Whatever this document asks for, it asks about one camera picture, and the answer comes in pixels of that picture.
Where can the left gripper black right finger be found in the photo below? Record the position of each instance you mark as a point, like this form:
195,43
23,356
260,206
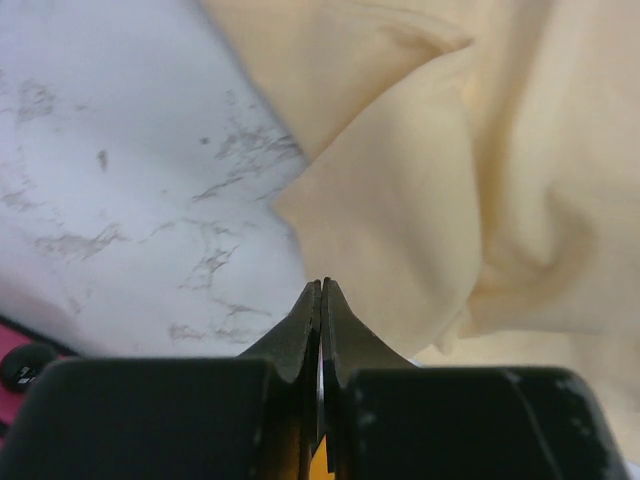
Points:
386,418

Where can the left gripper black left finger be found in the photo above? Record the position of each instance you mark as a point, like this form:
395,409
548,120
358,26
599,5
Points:
253,416

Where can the yellow t-shirt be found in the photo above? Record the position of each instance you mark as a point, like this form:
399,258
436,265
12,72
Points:
473,183

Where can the orange board with black border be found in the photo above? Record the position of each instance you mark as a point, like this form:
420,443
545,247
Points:
319,463

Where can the pink and black case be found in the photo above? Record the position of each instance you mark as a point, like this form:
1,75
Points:
13,335

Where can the black round knob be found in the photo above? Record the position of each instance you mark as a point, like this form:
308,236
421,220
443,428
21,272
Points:
23,364

